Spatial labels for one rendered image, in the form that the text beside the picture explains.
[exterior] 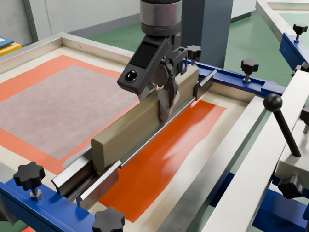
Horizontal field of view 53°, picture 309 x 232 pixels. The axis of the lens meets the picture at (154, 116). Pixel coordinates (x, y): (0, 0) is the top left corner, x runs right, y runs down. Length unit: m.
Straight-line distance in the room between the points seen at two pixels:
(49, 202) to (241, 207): 0.30
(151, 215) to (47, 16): 3.05
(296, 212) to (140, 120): 0.34
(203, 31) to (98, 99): 0.56
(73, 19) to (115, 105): 3.02
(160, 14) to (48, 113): 0.42
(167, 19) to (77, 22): 3.30
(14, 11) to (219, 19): 2.54
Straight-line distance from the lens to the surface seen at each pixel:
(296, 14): 1.64
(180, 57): 0.62
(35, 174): 0.51
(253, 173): 0.53
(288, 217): 0.65
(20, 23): 3.55
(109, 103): 0.83
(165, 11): 0.55
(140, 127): 0.60
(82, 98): 0.86
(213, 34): 1.30
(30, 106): 0.87
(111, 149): 0.55
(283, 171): 0.52
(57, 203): 0.54
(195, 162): 0.65
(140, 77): 0.54
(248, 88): 0.83
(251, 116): 0.75
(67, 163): 0.67
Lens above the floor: 1.41
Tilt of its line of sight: 36 degrees down
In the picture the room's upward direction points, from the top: straight up
